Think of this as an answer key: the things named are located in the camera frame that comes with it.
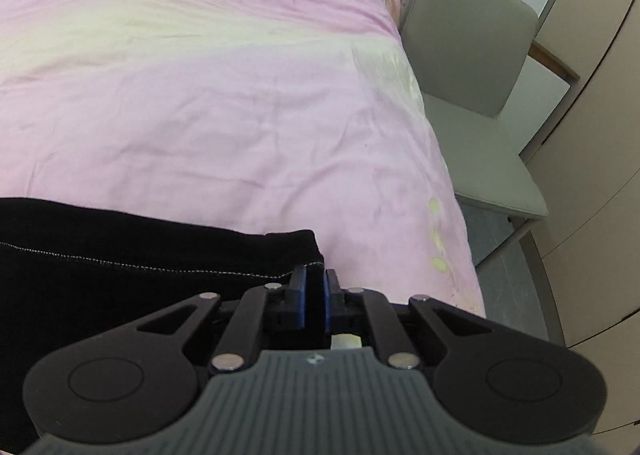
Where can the black pants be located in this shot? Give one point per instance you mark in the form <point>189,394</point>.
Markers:
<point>100,245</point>

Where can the grey upholstered chair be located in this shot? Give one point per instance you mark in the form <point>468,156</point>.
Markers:
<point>465,35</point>

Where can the beige wardrobe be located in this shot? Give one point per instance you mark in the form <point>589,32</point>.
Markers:
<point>595,160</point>

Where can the pink floral bedsheet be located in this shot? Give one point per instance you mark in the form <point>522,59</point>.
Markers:
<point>200,110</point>

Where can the white desk with wooden edge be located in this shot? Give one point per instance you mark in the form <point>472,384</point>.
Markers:
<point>552,60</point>

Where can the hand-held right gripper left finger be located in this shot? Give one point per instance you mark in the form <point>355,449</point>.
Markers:
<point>299,297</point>

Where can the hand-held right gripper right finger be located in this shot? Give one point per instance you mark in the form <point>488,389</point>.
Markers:
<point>330,297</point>

